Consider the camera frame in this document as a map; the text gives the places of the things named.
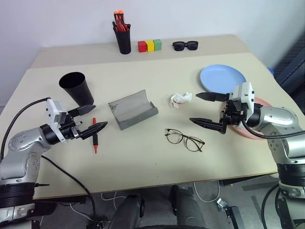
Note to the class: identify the thin framed eyeglasses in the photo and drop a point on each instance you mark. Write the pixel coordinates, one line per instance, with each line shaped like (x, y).
(184, 137)

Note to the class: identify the crumpled white paper tissue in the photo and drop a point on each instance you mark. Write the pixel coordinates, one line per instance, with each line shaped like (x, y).
(181, 99)

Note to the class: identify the green wooden block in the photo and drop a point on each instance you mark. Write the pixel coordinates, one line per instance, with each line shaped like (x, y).
(157, 44)

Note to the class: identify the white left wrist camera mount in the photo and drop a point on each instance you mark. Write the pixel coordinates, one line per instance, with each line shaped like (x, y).
(53, 109)

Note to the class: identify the black fabric chair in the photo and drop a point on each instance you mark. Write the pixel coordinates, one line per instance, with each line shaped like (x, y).
(293, 62)

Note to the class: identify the red and black pen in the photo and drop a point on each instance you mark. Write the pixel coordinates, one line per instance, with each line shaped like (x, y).
(95, 143)

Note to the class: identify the black metal table foot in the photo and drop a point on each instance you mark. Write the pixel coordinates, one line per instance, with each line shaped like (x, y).
(230, 212)

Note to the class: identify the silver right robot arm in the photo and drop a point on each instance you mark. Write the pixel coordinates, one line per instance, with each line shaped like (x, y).
(278, 117)

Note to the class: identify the black pen holder cup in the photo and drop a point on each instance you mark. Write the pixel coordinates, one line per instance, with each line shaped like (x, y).
(123, 43)

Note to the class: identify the pink plate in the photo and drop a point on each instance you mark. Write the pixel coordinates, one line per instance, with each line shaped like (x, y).
(245, 132)

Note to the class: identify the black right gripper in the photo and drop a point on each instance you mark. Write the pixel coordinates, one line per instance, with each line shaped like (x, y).
(230, 114)

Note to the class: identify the dark rounded shape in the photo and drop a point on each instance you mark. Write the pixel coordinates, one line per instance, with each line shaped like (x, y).
(127, 212)
(187, 207)

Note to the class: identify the black sunglasses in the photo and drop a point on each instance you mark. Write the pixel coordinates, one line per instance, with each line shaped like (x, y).
(178, 45)

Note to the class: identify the yellow wooden block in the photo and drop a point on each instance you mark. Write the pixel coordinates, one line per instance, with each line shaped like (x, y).
(150, 46)

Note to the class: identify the red wooden block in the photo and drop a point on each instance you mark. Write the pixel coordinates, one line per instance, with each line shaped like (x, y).
(141, 47)

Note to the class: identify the empty black plastic cup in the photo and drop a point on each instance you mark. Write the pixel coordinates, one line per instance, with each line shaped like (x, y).
(76, 88)

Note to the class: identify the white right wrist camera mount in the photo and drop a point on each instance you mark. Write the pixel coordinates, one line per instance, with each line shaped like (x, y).
(245, 93)

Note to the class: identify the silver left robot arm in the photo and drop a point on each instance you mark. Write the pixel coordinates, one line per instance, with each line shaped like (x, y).
(23, 143)

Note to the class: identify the light blue plate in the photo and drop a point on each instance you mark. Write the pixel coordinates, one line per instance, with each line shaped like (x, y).
(221, 76)

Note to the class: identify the small blue object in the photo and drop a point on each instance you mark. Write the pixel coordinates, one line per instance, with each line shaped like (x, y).
(271, 70)

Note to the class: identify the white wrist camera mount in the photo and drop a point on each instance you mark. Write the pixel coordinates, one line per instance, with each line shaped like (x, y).
(53, 109)
(245, 93)

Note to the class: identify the open grey glasses case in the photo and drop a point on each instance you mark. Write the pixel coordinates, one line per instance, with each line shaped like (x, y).
(131, 109)

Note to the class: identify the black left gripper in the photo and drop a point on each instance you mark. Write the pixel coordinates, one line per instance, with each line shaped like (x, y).
(69, 131)

